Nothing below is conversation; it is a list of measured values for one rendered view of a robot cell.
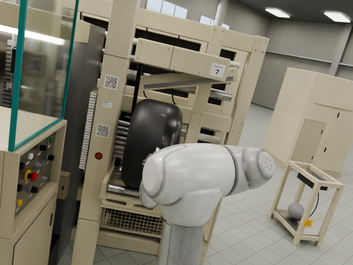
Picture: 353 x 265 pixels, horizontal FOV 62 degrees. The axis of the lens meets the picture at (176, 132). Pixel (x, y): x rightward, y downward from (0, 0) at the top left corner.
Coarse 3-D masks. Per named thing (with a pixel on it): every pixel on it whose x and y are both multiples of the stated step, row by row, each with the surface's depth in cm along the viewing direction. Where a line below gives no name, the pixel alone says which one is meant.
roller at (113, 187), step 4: (108, 184) 176; (112, 184) 177; (108, 188) 175; (112, 188) 175; (116, 188) 175; (120, 188) 176; (124, 188) 176; (128, 188) 177; (132, 188) 177; (120, 192) 176; (124, 192) 176; (128, 192) 176; (132, 192) 176; (136, 192) 176
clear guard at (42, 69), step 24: (24, 0) 95; (48, 0) 113; (72, 0) 138; (24, 24) 97; (48, 24) 117; (72, 24) 145; (24, 48) 102; (48, 48) 122; (72, 48) 151; (24, 72) 106; (48, 72) 128; (24, 96) 110; (48, 96) 134; (24, 120) 114; (48, 120) 140; (24, 144) 117
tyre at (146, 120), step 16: (144, 112) 164; (160, 112) 166; (176, 112) 171; (144, 128) 159; (160, 128) 160; (176, 128) 163; (128, 144) 159; (144, 144) 157; (160, 144) 158; (176, 144) 162; (128, 160) 159; (128, 176) 164
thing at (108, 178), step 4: (112, 164) 198; (112, 168) 192; (108, 172) 184; (112, 172) 191; (108, 176) 180; (112, 176) 196; (104, 180) 173; (108, 180) 176; (104, 184) 170; (104, 188) 171; (100, 192) 171; (104, 192) 171; (100, 196) 172; (104, 196) 172
